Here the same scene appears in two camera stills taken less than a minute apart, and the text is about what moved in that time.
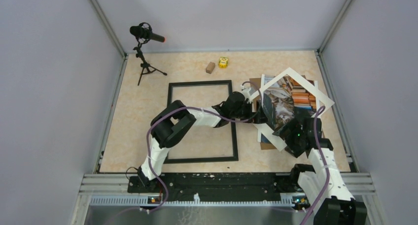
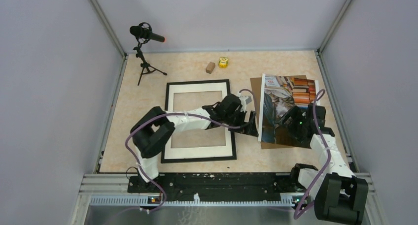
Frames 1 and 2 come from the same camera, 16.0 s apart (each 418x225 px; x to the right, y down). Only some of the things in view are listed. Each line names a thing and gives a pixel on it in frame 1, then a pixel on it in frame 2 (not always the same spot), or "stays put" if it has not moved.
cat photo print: x=291 y=100 stays put
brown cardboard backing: x=256 y=85 stays put
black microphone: x=143 y=33 stays put
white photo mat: x=324 y=103 → x=199 y=152
